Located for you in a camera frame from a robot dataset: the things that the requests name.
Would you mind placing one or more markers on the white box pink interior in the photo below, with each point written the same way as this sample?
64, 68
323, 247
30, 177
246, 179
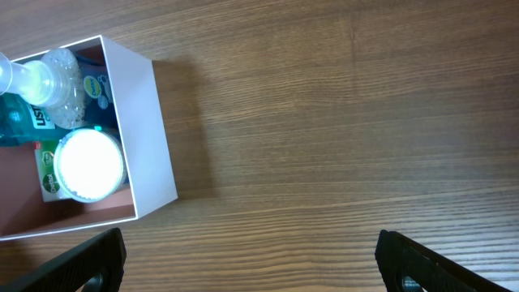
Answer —
150, 186

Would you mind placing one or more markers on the green soap box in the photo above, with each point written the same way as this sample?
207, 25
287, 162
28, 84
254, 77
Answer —
50, 188

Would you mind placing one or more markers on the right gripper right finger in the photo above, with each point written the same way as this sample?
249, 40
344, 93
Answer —
406, 265

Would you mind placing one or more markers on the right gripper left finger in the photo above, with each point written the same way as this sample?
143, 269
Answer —
96, 265

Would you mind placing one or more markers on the blue jar white lid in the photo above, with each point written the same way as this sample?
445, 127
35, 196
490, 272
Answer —
89, 164

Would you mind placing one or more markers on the blue mouthwash bottle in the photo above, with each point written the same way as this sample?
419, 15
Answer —
23, 123

